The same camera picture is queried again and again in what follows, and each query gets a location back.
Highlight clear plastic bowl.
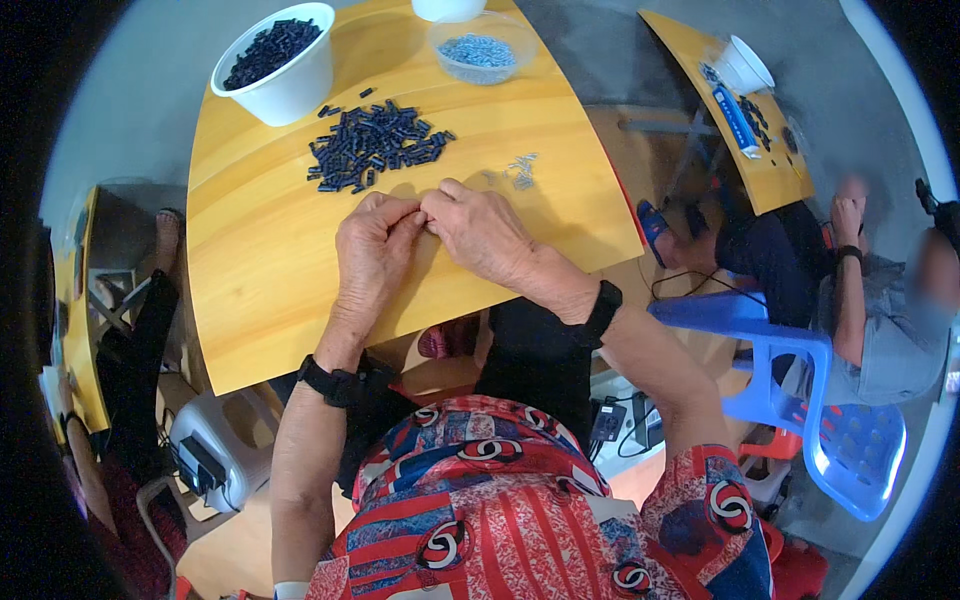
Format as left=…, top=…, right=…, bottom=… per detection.
left=426, top=11, right=538, bottom=87

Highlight loose pile of black parts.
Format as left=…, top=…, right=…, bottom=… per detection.
left=306, top=87, right=458, bottom=195

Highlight black wrist band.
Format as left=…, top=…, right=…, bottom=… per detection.
left=295, top=353, right=363, bottom=410
left=580, top=279, right=624, bottom=351

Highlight heap of silver screws in bowl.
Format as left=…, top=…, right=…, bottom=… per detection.
left=437, top=33, right=518, bottom=70

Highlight person's right hand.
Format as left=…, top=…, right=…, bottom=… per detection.
left=420, top=177, right=562, bottom=295

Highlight yellow table with work parts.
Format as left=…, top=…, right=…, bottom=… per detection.
left=637, top=7, right=816, bottom=218

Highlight black battery box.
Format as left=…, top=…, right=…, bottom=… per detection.
left=175, top=434, right=228, bottom=497

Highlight black power adapter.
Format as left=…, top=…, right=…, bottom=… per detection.
left=590, top=400, right=629, bottom=444

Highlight white cup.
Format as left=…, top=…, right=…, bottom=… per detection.
left=411, top=0, right=489, bottom=24

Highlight small loose pile of screws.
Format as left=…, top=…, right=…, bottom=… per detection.
left=483, top=152, right=540, bottom=191

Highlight red plastic stool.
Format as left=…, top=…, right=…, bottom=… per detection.
left=738, top=426, right=805, bottom=481

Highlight black box with label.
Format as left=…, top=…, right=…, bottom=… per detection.
left=631, top=390, right=666, bottom=452

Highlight white plastic stool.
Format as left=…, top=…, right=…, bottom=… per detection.
left=168, top=385, right=284, bottom=516

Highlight white plastic bowl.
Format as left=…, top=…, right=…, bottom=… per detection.
left=210, top=2, right=337, bottom=128

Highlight blue plastic chair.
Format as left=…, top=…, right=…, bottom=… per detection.
left=648, top=290, right=909, bottom=523

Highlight person's left hand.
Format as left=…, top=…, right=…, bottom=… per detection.
left=333, top=191, right=430, bottom=336

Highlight yellow wooden table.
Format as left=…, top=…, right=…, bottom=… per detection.
left=51, top=185, right=113, bottom=438

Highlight black cable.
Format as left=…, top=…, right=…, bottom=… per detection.
left=636, top=255, right=755, bottom=303

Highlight heap of black parts in bowl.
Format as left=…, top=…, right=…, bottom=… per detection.
left=222, top=18, right=324, bottom=92

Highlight person's body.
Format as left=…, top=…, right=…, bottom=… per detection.
left=303, top=393, right=789, bottom=600

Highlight person's legs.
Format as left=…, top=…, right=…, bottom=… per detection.
left=270, top=296, right=603, bottom=500

